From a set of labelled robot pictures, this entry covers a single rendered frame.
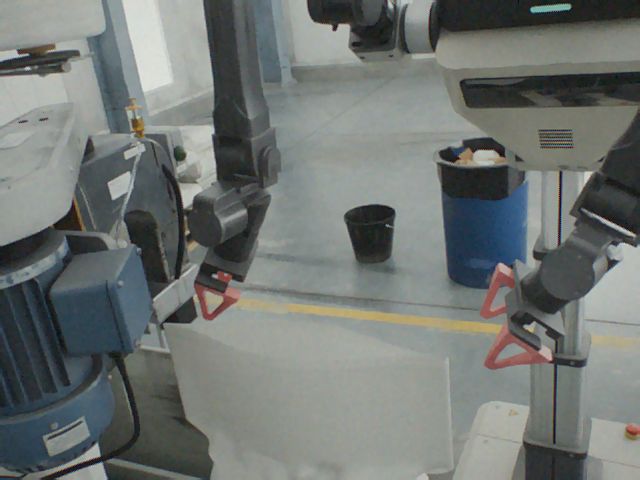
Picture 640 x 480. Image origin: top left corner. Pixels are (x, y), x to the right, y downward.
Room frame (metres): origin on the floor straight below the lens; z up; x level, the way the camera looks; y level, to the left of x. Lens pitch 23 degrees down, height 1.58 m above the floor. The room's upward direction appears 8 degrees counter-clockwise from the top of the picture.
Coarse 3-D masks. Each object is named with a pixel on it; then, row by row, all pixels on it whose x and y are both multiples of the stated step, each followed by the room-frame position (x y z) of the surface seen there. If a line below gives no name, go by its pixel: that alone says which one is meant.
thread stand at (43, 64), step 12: (12, 60) 0.78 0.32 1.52; (24, 60) 0.76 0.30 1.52; (36, 60) 0.75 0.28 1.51; (48, 60) 0.75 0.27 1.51; (60, 60) 0.75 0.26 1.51; (72, 60) 0.75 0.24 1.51; (0, 72) 0.74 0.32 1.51; (12, 72) 0.80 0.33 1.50; (24, 72) 0.79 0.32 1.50; (36, 72) 0.79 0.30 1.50; (48, 72) 0.78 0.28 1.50; (60, 72) 0.77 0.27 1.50; (0, 132) 0.84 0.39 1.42
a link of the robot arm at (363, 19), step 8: (312, 0) 1.10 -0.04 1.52; (320, 0) 1.09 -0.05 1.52; (360, 0) 1.06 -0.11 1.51; (368, 0) 1.07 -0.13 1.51; (376, 0) 1.10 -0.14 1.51; (312, 8) 1.11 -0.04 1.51; (320, 8) 1.10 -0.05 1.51; (360, 8) 1.06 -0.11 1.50; (368, 8) 1.08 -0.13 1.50; (376, 8) 1.10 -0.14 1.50; (312, 16) 1.12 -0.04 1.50; (320, 16) 1.10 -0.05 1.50; (360, 16) 1.07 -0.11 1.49; (368, 16) 1.08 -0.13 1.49; (376, 16) 1.10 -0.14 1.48; (328, 24) 1.12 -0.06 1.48; (360, 24) 1.09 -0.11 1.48; (368, 24) 1.08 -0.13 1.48
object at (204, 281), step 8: (208, 248) 0.88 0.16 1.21; (200, 264) 0.84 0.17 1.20; (200, 272) 0.84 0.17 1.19; (208, 272) 0.84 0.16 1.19; (216, 272) 0.84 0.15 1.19; (200, 280) 0.82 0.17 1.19; (208, 280) 0.83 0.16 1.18; (216, 280) 0.83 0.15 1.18; (200, 288) 0.82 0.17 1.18; (208, 288) 0.82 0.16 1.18; (216, 288) 0.82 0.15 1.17; (224, 288) 0.82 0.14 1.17; (232, 288) 0.83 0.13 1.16; (200, 296) 0.83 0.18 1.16; (224, 296) 0.82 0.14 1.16; (232, 296) 0.82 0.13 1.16; (200, 304) 0.84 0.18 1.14; (224, 304) 0.83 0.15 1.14; (232, 304) 0.82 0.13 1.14; (208, 312) 0.85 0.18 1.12; (216, 312) 0.84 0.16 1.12
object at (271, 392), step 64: (256, 320) 0.94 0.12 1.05; (192, 384) 0.95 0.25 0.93; (256, 384) 0.84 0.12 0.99; (320, 384) 0.80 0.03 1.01; (384, 384) 0.78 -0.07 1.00; (448, 384) 0.76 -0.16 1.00; (256, 448) 0.86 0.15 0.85; (320, 448) 0.80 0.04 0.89; (384, 448) 0.78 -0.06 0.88; (448, 448) 0.76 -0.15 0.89
